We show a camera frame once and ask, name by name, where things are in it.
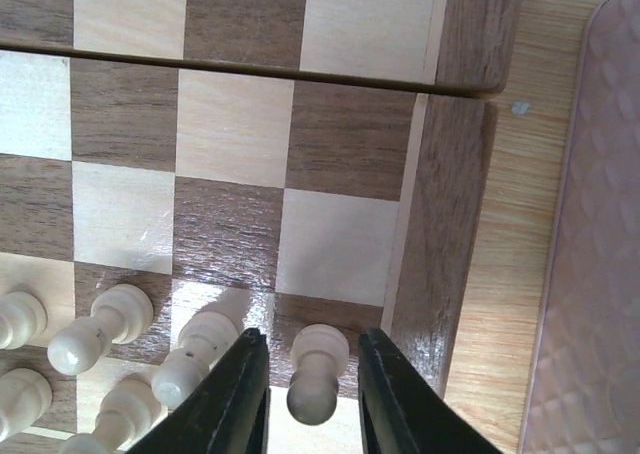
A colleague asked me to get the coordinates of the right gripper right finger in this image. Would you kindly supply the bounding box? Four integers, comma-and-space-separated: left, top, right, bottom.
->
358, 328, 498, 454

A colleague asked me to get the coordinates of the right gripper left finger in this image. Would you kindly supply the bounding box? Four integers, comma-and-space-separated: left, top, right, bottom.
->
129, 328, 270, 454

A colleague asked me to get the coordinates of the light pawn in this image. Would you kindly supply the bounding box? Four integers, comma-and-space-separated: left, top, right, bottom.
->
151, 311, 239, 409
47, 284, 154, 376
286, 324, 349, 426

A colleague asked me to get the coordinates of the silver metal tray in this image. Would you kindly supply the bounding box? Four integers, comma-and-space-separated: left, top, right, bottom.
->
518, 0, 639, 453

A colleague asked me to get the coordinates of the wooden chess board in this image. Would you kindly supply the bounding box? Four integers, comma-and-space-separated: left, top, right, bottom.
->
1, 0, 521, 453

